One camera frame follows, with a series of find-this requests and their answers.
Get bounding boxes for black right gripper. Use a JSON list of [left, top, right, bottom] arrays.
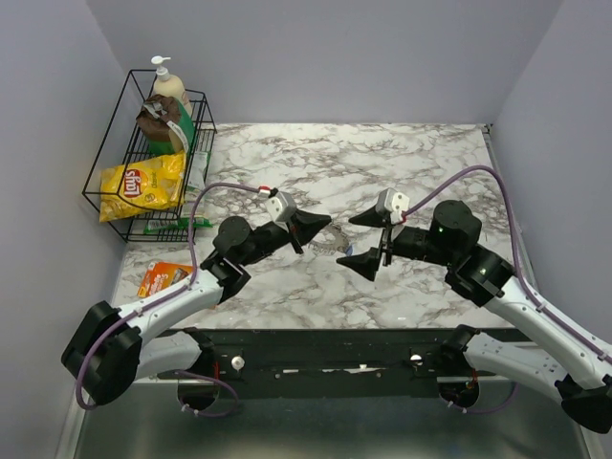
[[336, 202, 456, 281]]

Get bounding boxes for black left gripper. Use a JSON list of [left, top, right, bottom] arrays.
[[238, 208, 331, 268]]

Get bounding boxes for metal numbered key ring disc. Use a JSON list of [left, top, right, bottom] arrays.
[[308, 223, 352, 254]]

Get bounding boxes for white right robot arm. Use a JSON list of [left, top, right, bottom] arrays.
[[337, 200, 611, 434]]

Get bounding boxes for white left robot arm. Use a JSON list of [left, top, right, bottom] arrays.
[[61, 209, 332, 410]]

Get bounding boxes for green white packet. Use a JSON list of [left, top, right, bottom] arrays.
[[143, 151, 213, 235]]

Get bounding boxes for orange razor package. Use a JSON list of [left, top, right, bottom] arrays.
[[138, 262, 193, 298]]

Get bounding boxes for yellow Lays chips bag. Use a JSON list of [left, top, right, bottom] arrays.
[[99, 151, 186, 223]]

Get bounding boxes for brown and green bag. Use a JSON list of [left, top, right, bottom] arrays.
[[136, 95, 195, 156]]

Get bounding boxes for pump lotion bottle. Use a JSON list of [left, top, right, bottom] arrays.
[[151, 55, 193, 116]]

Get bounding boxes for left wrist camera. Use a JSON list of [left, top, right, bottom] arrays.
[[258, 186, 297, 225]]

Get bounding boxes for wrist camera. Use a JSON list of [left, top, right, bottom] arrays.
[[375, 187, 410, 226], [258, 186, 297, 225]]

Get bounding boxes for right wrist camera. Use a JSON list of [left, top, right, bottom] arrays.
[[375, 187, 410, 226]]

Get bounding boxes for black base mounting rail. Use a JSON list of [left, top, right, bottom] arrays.
[[186, 328, 474, 400]]

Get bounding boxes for black wire basket rack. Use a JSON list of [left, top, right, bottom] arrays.
[[82, 69, 217, 243]]

